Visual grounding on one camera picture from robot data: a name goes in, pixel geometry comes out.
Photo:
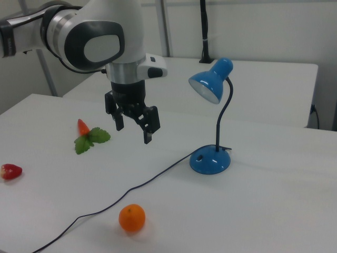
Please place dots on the orange toy carrot green leaves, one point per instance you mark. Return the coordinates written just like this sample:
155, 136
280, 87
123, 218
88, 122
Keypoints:
83, 128

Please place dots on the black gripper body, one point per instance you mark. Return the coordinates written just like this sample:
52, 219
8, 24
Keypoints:
129, 96

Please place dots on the grey partition post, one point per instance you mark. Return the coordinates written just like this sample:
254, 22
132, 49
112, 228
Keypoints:
166, 26

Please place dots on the red bitten toy fruit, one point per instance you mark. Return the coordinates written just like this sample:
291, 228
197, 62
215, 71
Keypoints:
10, 171

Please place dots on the orange toy mandarin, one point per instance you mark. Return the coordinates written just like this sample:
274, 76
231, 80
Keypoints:
131, 218

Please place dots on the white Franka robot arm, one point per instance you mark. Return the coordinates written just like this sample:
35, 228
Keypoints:
105, 50

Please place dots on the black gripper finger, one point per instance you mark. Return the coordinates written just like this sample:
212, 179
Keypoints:
119, 120
150, 122

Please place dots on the black clamped pole stand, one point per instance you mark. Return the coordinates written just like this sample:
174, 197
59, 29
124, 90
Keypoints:
204, 31

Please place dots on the blue desk lamp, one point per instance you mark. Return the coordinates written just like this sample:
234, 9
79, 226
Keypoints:
210, 161

